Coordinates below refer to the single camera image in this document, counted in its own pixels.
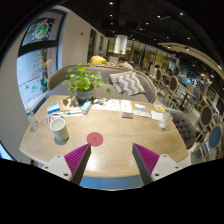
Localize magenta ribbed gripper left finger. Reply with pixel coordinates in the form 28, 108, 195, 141
42, 144, 91, 185

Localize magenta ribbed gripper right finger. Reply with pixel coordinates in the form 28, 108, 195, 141
132, 144, 181, 185

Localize red round coaster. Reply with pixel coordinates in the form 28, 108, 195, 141
87, 132, 103, 147

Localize white ceramic cup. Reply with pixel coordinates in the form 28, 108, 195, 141
50, 118, 69, 141

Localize clear plastic drink cup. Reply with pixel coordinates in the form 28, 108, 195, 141
159, 112, 173, 129

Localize grey tufted chair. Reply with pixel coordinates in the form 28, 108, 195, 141
170, 110, 196, 149

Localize tissue box wooden base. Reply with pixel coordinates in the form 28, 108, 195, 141
122, 112, 133, 119

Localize empty glass on left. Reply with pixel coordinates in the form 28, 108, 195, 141
30, 117, 40, 131

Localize blue tissue pack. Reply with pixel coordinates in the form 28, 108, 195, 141
81, 100, 92, 115

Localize blue white card box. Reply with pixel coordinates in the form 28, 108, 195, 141
47, 103, 60, 114

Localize blue backed wooden chair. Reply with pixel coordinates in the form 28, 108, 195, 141
192, 124, 223, 161

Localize white menu papers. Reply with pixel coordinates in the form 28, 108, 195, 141
92, 98, 120, 111

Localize green potted plant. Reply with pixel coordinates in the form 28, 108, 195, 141
62, 64, 108, 103

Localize grey zigzag cushion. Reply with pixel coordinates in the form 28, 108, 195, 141
110, 71, 145, 96

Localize grey curved sofa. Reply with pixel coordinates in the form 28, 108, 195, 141
46, 64, 158, 104

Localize person in white shirt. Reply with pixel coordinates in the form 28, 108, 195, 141
117, 57, 132, 69

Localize person in yellow shirt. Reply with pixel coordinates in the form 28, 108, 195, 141
90, 52, 107, 65

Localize white pendant lamp column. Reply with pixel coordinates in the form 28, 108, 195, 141
114, 35, 128, 54

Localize poster window panel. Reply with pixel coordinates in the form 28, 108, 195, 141
17, 9, 66, 110

